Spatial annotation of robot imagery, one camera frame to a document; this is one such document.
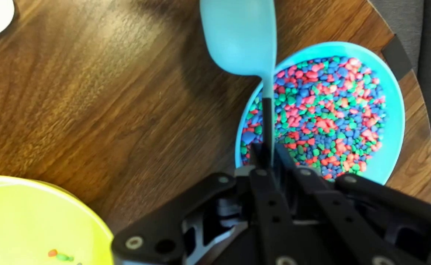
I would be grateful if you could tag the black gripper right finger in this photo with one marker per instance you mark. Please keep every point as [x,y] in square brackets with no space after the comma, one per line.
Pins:
[354,221]

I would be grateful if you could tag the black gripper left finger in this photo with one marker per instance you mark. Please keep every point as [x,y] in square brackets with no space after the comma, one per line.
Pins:
[210,216]

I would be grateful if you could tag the blue plastic ladle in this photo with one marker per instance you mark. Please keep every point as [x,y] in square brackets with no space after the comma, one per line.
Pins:
[240,34]

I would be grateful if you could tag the blue plastic bowl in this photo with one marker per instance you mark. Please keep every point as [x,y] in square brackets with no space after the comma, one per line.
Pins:
[395,112]

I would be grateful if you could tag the yellow plastic bowl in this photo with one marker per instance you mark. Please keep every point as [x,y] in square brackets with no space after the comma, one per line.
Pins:
[29,221]

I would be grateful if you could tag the large colourful bead pile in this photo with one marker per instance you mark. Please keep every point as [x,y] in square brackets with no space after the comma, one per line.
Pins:
[329,118]

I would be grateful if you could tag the small colourful bead heap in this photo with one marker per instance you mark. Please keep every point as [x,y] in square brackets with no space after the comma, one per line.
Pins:
[61,255]

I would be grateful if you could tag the black tape patch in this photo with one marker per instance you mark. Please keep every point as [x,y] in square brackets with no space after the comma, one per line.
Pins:
[399,55]

